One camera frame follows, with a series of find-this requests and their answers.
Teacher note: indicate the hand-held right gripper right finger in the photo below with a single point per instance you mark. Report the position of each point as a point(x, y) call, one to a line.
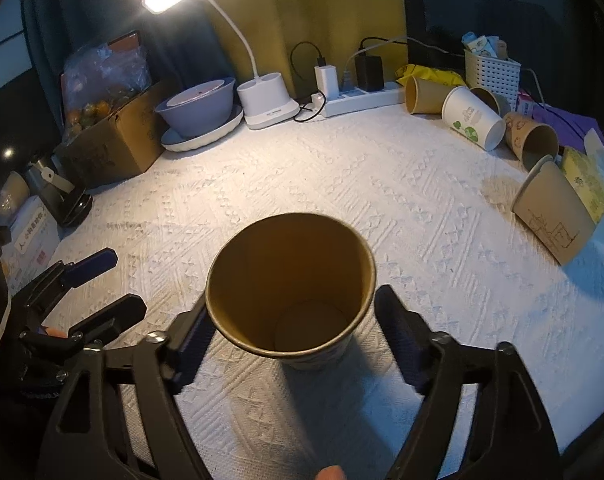
point(397, 331)

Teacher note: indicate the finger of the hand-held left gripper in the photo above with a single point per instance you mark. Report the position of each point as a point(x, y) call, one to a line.
point(113, 316)
point(96, 262)

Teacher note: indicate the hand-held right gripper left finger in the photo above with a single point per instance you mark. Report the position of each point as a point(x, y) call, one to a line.
point(196, 336)

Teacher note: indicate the brown paper cup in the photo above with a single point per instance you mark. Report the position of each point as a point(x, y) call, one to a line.
point(429, 96)
point(292, 260)
point(496, 102)

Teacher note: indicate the brown paper cup line drawing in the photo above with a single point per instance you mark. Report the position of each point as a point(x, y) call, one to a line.
point(551, 215)

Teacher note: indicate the white paper cup green print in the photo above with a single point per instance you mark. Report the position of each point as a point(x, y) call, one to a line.
point(469, 117)

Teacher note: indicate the brown paper cup face print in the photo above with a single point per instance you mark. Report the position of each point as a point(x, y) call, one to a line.
point(524, 132)

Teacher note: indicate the person's right hand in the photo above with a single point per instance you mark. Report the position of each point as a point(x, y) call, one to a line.
point(330, 473)

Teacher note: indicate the white printed box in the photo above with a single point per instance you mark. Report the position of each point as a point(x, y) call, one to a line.
point(29, 240)

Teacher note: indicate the cardboard box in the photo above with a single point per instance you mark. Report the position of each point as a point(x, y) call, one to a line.
point(117, 145)

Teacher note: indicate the white textured tablecloth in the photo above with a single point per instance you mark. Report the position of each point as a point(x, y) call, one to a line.
point(332, 170)

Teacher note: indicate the white plate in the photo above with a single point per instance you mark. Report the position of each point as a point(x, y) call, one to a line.
point(217, 132)

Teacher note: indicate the clear plastic bag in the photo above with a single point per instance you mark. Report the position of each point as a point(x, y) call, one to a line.
point(102, 80)

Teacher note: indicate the grey bowl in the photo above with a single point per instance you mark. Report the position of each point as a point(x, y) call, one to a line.
point(197, 107)

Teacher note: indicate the white desk lamp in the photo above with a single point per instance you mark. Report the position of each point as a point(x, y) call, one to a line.
point(268, 105)

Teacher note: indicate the white power strip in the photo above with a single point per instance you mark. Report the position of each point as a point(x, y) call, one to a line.
point(364, 100)

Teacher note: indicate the yellow tissue pack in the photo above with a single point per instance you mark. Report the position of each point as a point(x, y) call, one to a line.
point(586, 185)

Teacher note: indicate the black charger plug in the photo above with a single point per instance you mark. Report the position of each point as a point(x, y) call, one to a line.
point(370, 73)

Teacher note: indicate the yellow bag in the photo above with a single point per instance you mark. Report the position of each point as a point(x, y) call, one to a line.
point(434, 74)

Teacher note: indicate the white charger plug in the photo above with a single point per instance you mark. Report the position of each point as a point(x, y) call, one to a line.
point(327, 80)

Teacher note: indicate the purple cloth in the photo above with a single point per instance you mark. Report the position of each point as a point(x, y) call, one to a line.
point(571, 127)

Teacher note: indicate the white plastic basket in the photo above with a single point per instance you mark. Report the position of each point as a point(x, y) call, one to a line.
point(494, 77)

